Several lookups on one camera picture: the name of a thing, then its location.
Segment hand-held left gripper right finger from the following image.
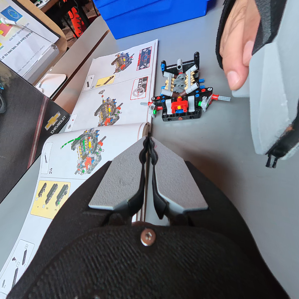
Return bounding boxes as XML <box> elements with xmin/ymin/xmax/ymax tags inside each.
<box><xmin>150</xmin><ymin>137</ymin><xmax>209</xmax><ymax>219</ymax></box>

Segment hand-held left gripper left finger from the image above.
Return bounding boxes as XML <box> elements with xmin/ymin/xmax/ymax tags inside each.
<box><xmin>88</xmin><ymin>136</ymin><xmax>150</xmax><ymax>217</ymax></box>

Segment partly built lego model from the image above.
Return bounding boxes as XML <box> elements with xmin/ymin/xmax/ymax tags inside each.
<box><xmin>141</xmin><ymin>52</ymin><xmax>232</xmax><ymax>122</ymax></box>

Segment lego instruction booklet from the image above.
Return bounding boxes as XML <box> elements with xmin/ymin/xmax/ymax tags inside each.
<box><xmin>0</xmin><ymin>39</ymin><xmax>159</xmax><ymax>296</ymax></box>

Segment black lego set box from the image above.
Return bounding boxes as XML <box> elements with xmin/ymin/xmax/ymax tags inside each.
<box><xmin>0</xmin><ymin>59</ymin><xmax>71</xmax><ymax>204</ymax></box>

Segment person's right hand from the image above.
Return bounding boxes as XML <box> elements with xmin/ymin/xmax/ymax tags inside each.
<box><xmin>219</xmin><ymin>0</ymin><xmax>261</xmax><ymax>91</ymax></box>

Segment blue plastic bin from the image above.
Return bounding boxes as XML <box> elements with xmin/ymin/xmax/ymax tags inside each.
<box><xmin>93</xmin><ymin>0</ymin><xmax>219</xmax><ymax>40</ymax></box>

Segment orange plastic object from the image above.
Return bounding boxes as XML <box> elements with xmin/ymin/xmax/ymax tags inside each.
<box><xmin>68</xmin><ymin>7</ymin><xmax>85</xmax><ymax>38</ymax></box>

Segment printed paper sign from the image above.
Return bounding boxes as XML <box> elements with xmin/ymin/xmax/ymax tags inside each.
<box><xmin>0</xmin><ymin>0</ymin><xmax>61</xmax><ymax>78</ymax></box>

